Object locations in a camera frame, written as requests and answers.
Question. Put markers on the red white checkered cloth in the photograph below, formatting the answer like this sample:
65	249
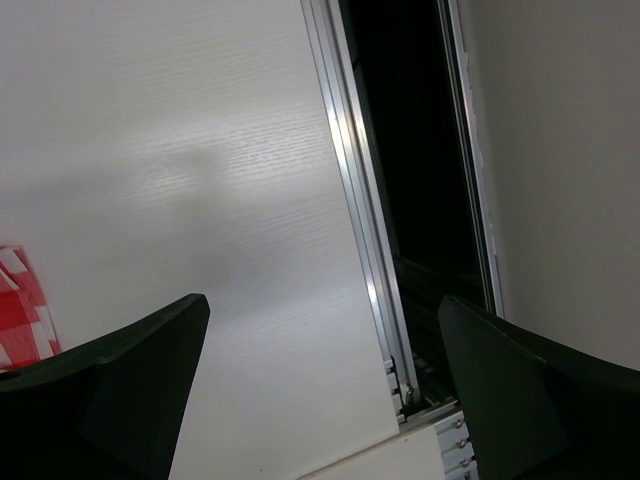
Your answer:
28	334

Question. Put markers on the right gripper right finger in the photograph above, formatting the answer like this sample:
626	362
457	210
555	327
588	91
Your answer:
537	409

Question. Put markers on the aluminium frame rail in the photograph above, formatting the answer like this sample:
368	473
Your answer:
395	87

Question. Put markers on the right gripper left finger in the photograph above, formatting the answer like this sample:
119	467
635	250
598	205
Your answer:
111	408

